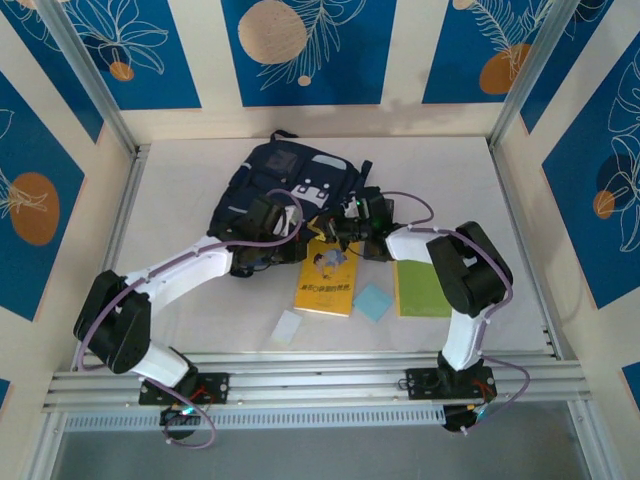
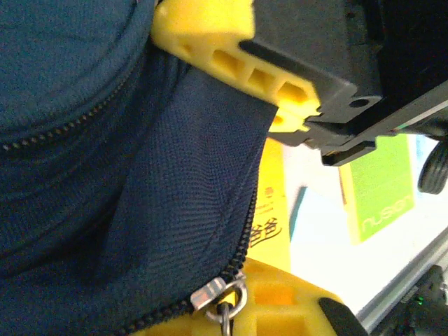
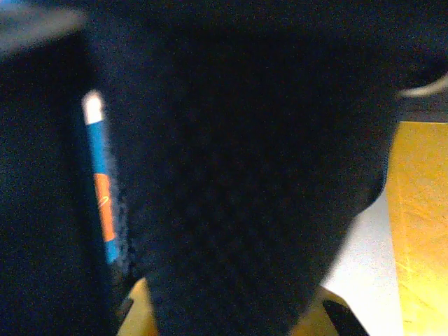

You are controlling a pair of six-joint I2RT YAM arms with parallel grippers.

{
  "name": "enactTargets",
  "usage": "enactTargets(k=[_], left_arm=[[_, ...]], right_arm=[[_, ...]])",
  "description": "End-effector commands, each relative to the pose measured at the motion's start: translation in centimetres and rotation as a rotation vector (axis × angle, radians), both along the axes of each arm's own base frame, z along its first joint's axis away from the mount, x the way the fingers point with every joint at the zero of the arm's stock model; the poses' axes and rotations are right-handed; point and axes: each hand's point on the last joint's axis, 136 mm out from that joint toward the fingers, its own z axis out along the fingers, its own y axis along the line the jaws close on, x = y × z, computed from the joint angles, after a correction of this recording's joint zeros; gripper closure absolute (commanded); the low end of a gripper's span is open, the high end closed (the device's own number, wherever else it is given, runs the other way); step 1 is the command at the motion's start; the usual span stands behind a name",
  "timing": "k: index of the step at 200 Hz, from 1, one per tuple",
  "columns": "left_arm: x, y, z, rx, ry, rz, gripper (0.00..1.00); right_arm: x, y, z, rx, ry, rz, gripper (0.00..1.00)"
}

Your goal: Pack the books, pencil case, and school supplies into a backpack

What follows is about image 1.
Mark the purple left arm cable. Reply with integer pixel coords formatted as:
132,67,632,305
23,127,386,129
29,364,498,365
79,188,305,450

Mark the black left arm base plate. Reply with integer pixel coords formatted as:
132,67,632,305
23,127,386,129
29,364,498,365
138,372,230,406

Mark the aluminium side rail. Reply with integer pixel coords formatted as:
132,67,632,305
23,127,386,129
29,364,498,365
74,144,151,371
492,144,566,361

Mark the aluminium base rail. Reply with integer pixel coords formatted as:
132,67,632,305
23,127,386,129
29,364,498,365
42,352,586,415

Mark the navy blue backpack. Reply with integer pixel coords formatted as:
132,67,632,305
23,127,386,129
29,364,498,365
207,129,375,277

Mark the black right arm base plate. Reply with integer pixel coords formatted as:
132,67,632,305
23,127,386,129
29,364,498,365
405,366,496,401

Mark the light blue sticky note pad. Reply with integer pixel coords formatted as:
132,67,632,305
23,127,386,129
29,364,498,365
351,283,394,325

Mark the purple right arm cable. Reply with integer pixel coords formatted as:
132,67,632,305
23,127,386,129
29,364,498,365
377,190,532,436

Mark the green notebook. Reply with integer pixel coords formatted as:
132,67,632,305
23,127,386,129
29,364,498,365
394,257,454,319

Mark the black control board with LED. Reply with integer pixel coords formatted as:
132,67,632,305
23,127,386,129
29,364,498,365
442,402,494,435
159,403,204,442

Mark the aluminium frame post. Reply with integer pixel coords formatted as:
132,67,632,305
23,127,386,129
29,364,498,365
488,0,586,151
37,0,140,156

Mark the white small card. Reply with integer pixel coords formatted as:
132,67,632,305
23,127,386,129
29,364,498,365
271,309,303,345

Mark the yellow book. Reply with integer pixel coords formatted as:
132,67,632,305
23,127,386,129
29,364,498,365
292,234,362,318

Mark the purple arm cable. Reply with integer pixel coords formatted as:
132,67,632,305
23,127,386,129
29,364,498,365
79,188,305,450
377,190,532,436

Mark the grey slotted cable duct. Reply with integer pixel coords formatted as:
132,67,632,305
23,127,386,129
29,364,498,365
64,403,447,432

